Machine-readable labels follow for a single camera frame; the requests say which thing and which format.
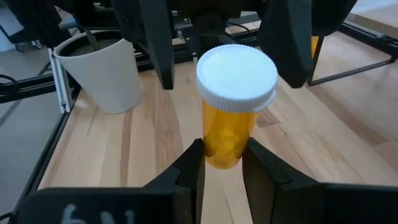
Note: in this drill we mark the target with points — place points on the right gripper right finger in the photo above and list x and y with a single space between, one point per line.
280 199

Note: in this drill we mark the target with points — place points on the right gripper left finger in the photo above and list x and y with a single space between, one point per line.
174 202

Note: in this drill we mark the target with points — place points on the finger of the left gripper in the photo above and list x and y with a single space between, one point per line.
158 43
286 43

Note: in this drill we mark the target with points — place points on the small orange medicine bottle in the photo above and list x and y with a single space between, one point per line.
236 77

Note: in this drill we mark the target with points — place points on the wooden shelf with black legs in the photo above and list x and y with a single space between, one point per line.
382 23

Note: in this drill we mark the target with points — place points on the white plant pot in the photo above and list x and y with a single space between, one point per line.
105 81

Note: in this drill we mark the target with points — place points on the white wheeled cart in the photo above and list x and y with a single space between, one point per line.
7 31

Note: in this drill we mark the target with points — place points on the silver aluminium bracket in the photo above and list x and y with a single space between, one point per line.
60 84

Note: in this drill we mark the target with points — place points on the black aluminium table frame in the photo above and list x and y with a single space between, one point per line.
37 88

